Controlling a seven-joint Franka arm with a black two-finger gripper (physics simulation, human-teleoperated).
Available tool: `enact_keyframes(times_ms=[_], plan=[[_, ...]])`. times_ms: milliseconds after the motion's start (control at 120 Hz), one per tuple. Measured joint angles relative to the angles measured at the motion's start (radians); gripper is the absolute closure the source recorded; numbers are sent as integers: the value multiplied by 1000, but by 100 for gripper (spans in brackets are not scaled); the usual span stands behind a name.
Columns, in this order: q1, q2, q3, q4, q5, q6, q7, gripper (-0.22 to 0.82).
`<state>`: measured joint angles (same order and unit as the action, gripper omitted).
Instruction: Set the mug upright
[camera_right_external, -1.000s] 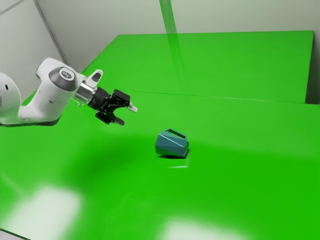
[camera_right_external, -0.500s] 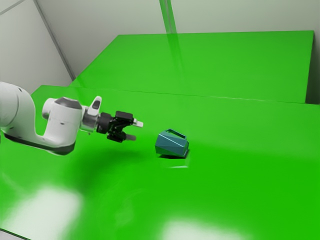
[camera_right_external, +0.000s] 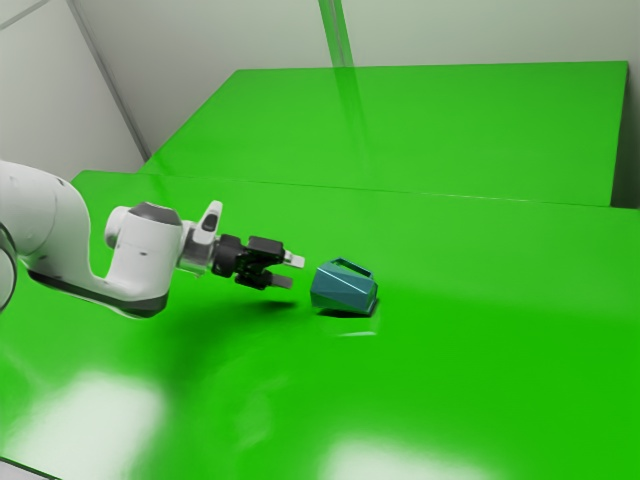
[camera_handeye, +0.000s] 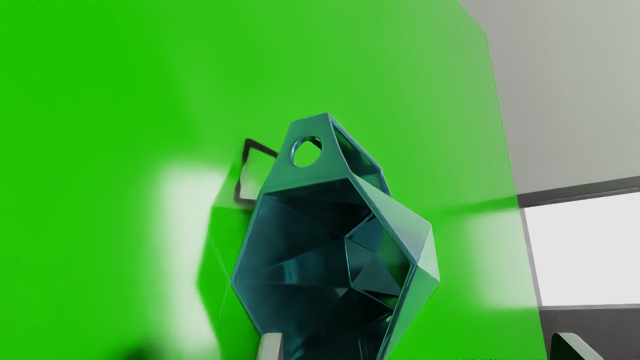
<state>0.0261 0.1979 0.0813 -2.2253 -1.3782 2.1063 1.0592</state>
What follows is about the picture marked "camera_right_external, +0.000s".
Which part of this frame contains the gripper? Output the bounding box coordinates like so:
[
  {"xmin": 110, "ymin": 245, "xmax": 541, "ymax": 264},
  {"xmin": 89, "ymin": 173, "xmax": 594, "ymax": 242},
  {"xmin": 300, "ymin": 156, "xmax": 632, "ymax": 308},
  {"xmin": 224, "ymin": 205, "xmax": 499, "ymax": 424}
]
[{"xmin": 211, "ymin": 233, "xmax": 306, "ymax": 291}]

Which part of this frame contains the teal faceted mug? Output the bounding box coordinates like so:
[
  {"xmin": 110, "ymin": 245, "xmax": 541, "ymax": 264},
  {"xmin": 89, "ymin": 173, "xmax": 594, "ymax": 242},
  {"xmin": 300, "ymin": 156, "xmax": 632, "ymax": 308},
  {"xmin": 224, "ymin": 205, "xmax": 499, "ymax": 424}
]
[{"xmin": 309, "ymin": 257, "xmax": 380, "ymax": 318}]

